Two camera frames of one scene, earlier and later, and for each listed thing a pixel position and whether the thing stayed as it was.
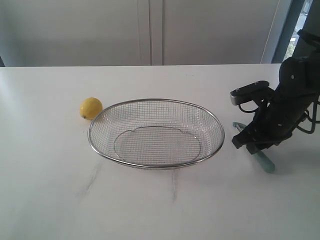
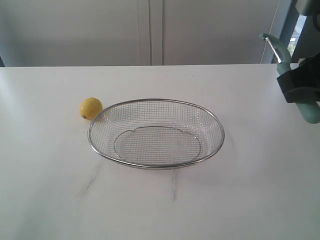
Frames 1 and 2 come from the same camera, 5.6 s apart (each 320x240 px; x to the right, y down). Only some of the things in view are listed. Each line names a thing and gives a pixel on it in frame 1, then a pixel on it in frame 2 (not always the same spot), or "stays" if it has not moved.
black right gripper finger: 243,138 -> 301,84
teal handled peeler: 266,163 -> 310,111
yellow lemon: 90,107 stays
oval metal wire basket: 157,133 stays
